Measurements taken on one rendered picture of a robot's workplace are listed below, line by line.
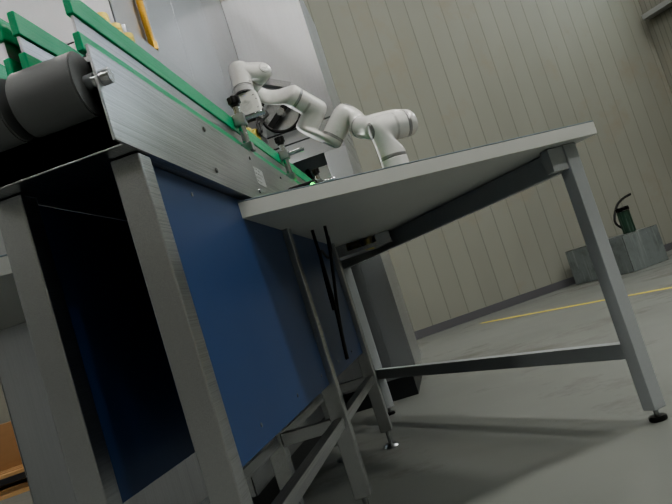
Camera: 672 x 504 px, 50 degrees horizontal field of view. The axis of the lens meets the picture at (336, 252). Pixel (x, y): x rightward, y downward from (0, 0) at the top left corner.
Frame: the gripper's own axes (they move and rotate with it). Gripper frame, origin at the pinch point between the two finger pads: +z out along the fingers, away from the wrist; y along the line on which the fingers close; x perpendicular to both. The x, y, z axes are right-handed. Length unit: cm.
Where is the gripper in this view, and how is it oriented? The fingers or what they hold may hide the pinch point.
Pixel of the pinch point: (254, 132)
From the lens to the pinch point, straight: 258.7
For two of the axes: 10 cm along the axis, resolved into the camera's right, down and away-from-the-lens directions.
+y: 9.4, -3.1, -1.4
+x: 2.3, 2.8, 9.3
